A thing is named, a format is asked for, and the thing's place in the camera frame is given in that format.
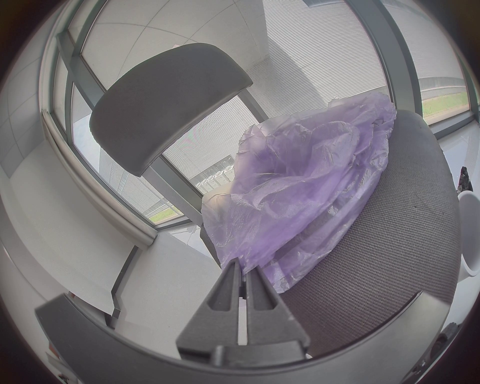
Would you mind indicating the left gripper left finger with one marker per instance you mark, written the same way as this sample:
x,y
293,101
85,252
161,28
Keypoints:
x,y
198,327

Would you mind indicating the grey padded chair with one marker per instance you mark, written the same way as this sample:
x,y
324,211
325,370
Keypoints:
x,y
393,243

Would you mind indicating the black plastic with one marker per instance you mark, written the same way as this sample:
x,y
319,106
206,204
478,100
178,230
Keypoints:
x,y
465,182

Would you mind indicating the window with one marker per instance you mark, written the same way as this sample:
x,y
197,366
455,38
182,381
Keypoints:
x,y
397,56

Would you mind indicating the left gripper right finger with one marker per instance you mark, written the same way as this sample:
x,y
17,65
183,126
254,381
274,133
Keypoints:
x,y
277,330

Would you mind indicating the purple plastic bag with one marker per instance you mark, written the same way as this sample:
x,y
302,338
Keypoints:
x,y
300,180

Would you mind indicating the white trash bin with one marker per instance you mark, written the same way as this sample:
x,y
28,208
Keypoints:
x,y
471,232

